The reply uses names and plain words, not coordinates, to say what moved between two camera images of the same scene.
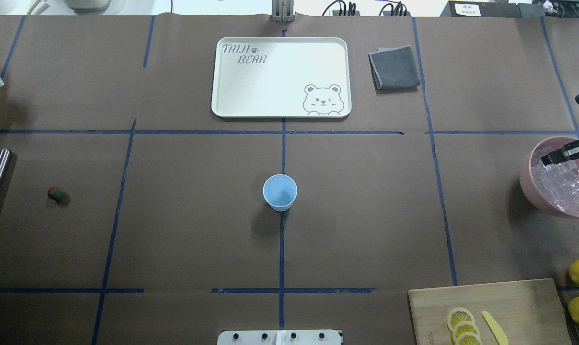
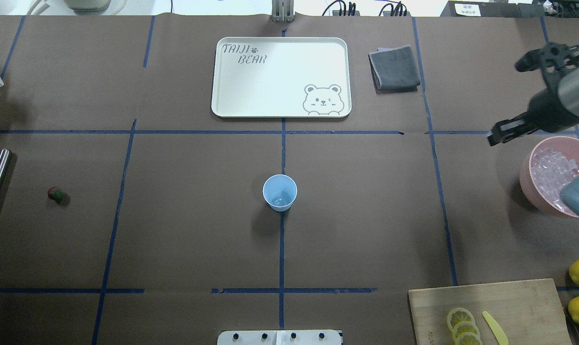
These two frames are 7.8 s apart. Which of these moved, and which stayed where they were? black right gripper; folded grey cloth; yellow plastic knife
Moved: black right gripper
Stayed: folded grey cloth; yellow plastic knife
